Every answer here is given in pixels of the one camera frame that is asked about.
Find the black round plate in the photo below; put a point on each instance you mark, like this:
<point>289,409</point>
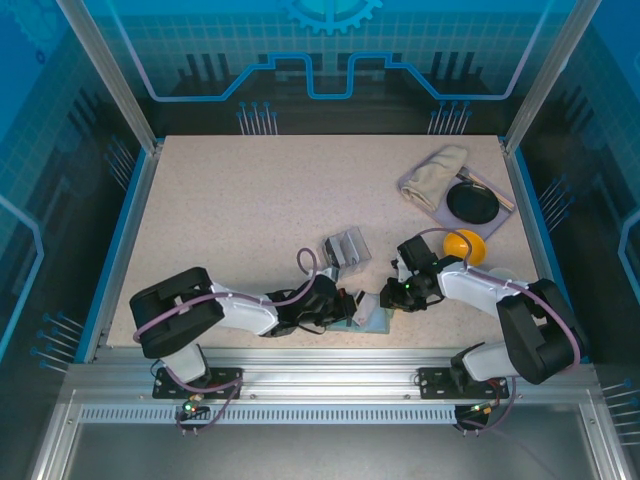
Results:
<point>472,202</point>

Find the purple rectangular tray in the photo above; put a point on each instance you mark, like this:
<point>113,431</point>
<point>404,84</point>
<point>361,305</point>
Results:
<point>502,220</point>

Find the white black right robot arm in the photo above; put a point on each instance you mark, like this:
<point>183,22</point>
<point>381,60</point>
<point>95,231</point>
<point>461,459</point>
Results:
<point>470,285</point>

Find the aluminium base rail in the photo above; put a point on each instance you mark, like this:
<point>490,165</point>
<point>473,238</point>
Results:
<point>325,370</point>

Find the aluminium lower frame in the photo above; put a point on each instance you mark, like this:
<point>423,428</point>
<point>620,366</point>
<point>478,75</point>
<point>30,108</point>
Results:
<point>325,450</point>

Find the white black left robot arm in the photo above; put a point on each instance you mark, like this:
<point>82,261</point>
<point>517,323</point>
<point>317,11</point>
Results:
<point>245,310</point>

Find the clear plastic card box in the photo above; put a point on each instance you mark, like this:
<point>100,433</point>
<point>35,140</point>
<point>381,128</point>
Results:
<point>350,250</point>

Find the green card holder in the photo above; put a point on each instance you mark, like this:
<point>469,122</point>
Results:
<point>375,325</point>

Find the aluminium frame post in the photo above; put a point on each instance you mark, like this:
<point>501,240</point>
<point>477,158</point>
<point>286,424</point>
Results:
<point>115,85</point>
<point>550,75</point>

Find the orange bowl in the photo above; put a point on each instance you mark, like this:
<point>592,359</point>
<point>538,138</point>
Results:
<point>477,245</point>

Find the black credit card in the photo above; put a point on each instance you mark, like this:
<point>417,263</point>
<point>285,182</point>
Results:
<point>334,252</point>

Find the wooden chopstick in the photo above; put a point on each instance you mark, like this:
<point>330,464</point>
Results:
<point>492,186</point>
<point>490,190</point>

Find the aluminium table side rail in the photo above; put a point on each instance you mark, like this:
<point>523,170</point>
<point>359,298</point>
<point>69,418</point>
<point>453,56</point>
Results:
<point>140,200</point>
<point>525,200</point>

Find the beige folded cloth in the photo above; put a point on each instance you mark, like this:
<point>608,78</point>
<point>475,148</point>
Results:
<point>442,167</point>

